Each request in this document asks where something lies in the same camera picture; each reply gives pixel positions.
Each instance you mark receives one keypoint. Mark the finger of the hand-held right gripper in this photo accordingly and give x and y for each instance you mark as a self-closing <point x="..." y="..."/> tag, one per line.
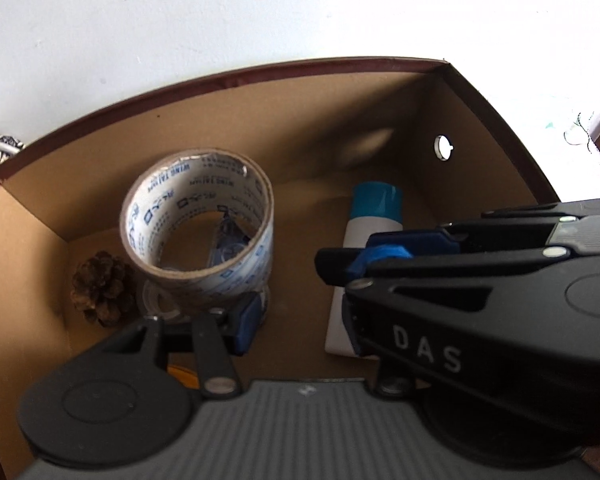
<point x="375" y="262"/>
<point x="415" y="242"/>

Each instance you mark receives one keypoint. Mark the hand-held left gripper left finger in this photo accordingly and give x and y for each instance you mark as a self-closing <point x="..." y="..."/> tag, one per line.
<point x="245" y="322"/>

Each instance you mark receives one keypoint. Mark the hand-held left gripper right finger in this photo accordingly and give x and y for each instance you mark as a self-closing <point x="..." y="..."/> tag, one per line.
<point x="351" y="330"/>

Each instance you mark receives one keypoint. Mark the white tube with teal cap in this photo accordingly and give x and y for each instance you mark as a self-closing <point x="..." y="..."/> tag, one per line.
<point x="362" y="232"/>

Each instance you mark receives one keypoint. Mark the printed packing tape roll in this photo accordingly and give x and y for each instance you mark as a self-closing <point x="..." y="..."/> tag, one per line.
<point x="245" y="275"/>

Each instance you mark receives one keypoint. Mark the brown cardboard shoe box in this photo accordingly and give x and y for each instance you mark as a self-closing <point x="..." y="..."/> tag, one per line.
<point x="330" y="125"/>

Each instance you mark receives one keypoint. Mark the clear blue correction tape dispenser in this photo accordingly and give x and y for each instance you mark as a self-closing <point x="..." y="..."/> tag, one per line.
<point x="225" y="251"/>

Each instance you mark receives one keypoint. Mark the small orange object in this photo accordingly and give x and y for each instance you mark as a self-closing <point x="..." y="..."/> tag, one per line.
<point x="182" y="378"/>

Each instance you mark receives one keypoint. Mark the small clear tape roll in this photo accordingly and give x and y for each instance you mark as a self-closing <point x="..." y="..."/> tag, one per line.
<point x="152" y="301"/>

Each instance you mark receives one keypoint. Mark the brown pine cone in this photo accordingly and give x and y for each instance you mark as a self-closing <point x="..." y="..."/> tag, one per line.
<point x="102" y="285"/>

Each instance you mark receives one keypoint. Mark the pale printed bedsheet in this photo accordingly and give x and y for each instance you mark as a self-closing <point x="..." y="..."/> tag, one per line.
<point x="580" y="172"/>

